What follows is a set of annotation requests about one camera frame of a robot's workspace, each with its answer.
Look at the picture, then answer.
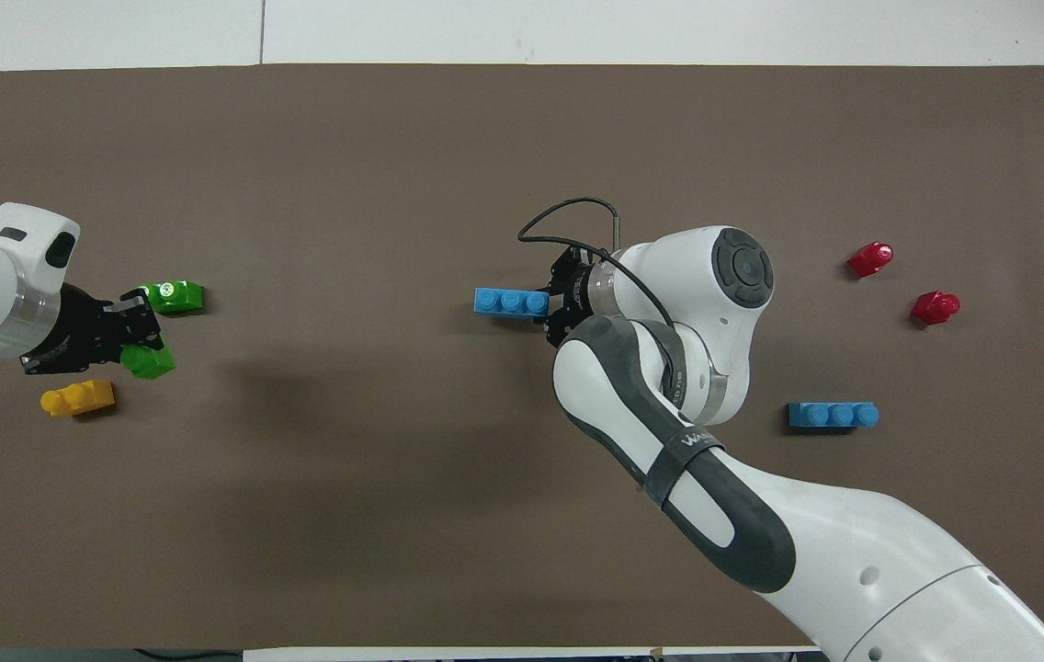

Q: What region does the green two-stud toy brick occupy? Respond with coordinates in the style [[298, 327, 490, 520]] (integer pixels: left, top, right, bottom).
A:
[[138, 280, 205, 315], [120, 336, 177, 381]]

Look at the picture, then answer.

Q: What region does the yellow two-stud toy brick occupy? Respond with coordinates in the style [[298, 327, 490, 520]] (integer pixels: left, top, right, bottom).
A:
[[40, 380, 116, 418]]

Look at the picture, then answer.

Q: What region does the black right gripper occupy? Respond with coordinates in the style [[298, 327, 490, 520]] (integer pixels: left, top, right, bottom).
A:
[[544, 243, 594, 349]]

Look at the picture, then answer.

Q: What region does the brown paper table mat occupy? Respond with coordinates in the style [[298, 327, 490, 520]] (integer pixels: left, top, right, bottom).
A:
[[0, 63, 1044, 650]]

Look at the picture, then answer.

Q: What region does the black left arm base cable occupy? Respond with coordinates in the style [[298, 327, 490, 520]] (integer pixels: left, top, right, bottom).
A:
[[131, 647, 243, 662]]

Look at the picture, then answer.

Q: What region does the black right arm gripper cable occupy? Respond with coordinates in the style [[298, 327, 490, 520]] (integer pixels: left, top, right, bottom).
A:
[[517, 197, 681, 410]]

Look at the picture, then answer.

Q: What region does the red one-stud toy brick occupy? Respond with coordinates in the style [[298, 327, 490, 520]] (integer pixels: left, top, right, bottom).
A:
[[846, 242, 894, 279], [910, 291, 961, 325]]

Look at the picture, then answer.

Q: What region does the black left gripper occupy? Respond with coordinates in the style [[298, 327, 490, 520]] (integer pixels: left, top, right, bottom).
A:
[[20, 283, 165, 377]]

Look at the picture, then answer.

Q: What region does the blue three-stud toy brick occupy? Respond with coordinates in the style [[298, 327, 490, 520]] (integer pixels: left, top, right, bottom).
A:
[[789, 402, 879, 430], [473, 287, 552, 319]]

